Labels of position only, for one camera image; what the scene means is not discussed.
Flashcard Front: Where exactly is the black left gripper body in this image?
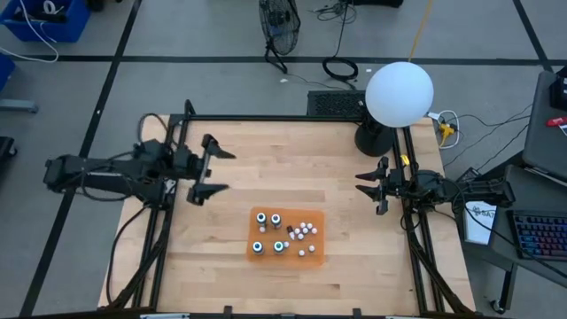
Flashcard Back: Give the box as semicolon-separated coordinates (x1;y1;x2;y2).
171;147;209;185

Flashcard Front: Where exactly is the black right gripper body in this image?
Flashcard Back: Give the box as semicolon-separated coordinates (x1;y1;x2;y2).
377;155;405;216

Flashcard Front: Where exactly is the white globe lamp black base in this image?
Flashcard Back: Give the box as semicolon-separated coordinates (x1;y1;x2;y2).
353;60;435;159

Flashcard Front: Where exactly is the white paper sheet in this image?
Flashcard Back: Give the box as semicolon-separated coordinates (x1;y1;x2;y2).
463;201;501;246

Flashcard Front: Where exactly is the orange translucent plastic bin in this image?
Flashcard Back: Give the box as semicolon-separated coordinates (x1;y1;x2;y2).
245;206;327;268

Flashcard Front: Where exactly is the black floor fan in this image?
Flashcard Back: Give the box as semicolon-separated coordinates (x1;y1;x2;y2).
258;0;302;75

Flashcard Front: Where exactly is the dark grey desk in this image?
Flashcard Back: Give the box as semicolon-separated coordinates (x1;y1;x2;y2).
488;164;567;289

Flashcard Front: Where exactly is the backlit keyboard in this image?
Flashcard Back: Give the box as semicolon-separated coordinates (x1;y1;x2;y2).
506;209;567;262

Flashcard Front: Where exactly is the black case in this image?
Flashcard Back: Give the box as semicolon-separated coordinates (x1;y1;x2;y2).
349;0;405;9

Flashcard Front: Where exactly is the grey metal bar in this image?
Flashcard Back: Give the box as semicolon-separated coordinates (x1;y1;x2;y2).
0;98;39;113

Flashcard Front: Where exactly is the blue plastic bin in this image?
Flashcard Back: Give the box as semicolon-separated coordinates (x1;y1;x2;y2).
0;0;92;43

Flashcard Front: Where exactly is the black device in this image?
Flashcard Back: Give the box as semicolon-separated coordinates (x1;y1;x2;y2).
548;65;567;112

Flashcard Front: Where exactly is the blue container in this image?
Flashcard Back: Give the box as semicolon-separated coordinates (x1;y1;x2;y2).
0;53;17;92

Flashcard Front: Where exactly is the black aluminium table frame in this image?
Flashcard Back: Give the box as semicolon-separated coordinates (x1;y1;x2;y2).
105;99;478;319

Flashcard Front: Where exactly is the white power cable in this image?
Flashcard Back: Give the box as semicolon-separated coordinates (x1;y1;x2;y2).
427;109;462;150

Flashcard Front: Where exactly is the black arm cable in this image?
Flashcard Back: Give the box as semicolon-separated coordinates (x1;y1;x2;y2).
105;204;151;307

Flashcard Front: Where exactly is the black coiled cable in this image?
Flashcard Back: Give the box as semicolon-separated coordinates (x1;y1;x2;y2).
322;0;360;82

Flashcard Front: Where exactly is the thick yellow cable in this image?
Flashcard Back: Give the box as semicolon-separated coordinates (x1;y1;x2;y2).
407;0;434;63

